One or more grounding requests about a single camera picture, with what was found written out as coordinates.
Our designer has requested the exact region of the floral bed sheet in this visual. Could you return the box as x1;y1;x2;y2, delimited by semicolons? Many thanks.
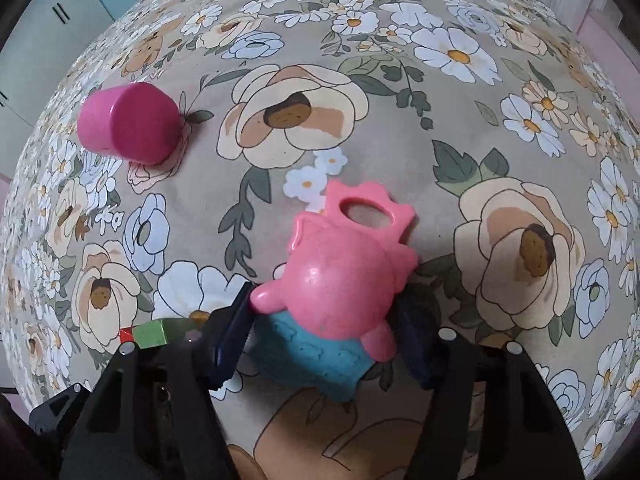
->
0;0;640;480

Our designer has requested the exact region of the teal wardrobe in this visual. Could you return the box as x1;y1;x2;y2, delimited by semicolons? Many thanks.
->
0;0;123;133

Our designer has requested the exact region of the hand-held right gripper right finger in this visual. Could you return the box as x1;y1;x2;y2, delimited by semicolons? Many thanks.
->
392;292;586;480

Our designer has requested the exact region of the magenta plastic cup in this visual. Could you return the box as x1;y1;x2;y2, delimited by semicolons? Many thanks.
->
76;82;182;166

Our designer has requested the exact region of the green toy block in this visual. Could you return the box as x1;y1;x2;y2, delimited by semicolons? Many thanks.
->
119;316;203;352

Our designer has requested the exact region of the pink pig toy figure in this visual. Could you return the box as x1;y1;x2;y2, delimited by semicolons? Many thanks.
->
248;180;420;403

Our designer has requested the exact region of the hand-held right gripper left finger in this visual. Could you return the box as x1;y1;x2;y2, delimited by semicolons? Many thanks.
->
60;282;258;480

